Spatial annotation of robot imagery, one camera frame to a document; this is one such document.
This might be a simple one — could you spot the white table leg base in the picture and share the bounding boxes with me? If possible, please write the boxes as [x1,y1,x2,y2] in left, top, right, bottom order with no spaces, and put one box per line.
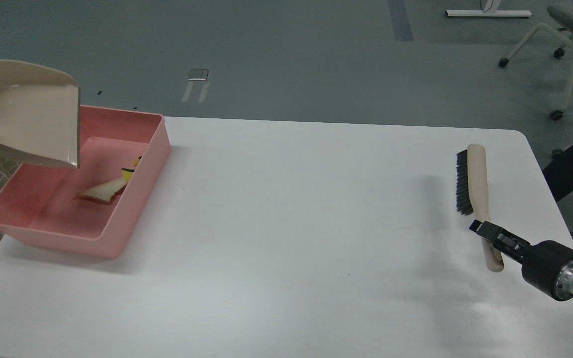
[444,0,532,18]

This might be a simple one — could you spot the beige plastic dustpan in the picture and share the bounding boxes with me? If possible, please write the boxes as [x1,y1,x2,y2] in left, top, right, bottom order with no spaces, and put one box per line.
[0,60,80,168]

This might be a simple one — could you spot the beige hand brush black bristles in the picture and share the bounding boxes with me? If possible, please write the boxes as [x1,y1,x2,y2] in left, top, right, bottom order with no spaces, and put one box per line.
[455,144,505,273]

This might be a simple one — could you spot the white bread crust piece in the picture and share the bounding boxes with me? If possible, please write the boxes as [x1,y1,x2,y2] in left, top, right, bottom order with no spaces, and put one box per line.
[76,178,128,204]

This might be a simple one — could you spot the pink plastic bin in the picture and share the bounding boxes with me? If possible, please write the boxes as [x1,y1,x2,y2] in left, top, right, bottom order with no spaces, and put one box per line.
[0,105,171,259]

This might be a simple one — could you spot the grey metal floor plate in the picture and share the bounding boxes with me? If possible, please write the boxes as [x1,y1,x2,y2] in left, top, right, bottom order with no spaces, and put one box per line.
[187,68,209,82]

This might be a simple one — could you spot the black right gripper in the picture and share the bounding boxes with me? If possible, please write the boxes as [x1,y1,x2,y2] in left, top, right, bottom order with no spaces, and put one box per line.
[469,219,573,301]

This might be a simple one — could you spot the white office chair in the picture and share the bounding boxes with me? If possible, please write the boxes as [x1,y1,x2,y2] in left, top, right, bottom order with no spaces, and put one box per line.
[498,0,573,121]

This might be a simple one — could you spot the yellow green sponge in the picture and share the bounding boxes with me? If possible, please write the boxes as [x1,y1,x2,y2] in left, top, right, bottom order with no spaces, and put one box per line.
[120,156,142,183]

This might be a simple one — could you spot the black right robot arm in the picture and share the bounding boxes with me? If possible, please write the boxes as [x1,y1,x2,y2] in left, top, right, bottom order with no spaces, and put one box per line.
[469,220,573,302]

